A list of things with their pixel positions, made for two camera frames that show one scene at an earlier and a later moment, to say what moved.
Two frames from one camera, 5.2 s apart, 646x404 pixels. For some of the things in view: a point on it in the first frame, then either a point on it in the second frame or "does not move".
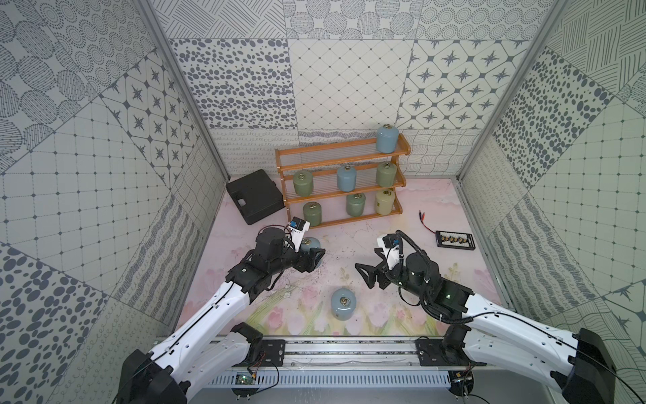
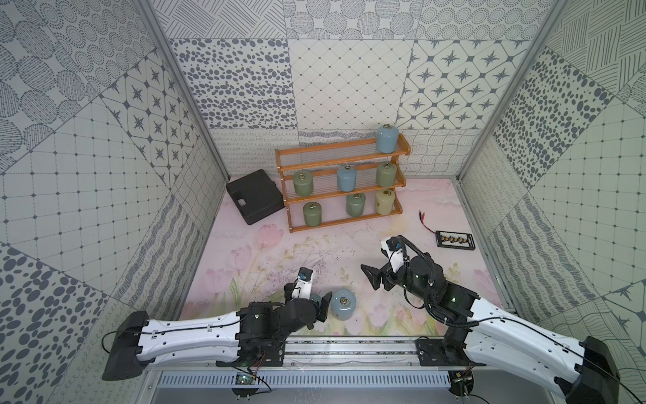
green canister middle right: x=386 y=174 does not move
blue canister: x=343 y=304 does not move
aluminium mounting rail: x=352 y=353 does not move
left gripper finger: x=309 y=258 to x=324 y=307
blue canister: x=309 y=242 to x=316 y=297
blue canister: x=387 y=139 does not move
